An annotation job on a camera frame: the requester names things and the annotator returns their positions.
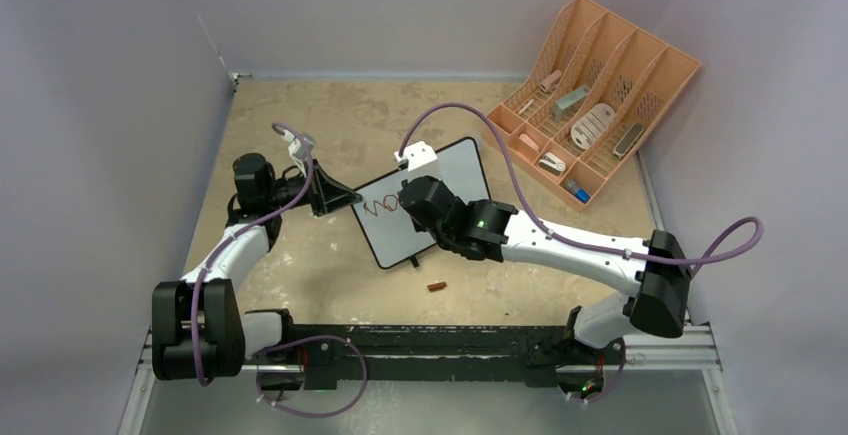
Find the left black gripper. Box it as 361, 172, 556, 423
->
265, 160, 361, 218

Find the black-framed whiteboard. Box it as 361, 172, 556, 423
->
352, 136, 490, 269

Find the brown marker cap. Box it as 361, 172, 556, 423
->
427, 282, 447, 292

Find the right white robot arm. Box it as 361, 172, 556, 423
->
398, 176, 691, 362

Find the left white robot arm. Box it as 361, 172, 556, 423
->
151, 153, 362, 385

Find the grey whiteboard eraser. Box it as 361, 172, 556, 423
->
612, 123, 645, 159

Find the pink eraser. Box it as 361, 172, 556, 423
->
518, 133, 540, 158

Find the small white pin item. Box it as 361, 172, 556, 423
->
517, 99, 535, 116

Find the teal staple box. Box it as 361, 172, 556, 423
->
551, 85, 590, 122

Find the blue small item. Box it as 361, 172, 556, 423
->
564, 179, 591, 204

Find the pink stapler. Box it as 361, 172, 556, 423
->
539, 70, 562, 93

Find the peach plastic desk organizer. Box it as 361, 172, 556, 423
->
487, 0, 702, 212

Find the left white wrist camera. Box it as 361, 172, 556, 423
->
282, 131, 315, 164

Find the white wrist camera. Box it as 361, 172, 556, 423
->
282, 131, 315, 164
394, 141, 442, 180

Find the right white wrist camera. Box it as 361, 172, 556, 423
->
394, 141, 442, 180

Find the black aluminium base frame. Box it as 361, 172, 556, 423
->
135, 322, 723, 394

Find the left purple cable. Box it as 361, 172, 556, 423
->
189, 121, 369, 420

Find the purple cable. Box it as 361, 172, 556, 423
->
189, 121, 369, 420
397, 103, 765, 407

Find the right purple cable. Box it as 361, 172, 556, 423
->
397, 103, 765, 407

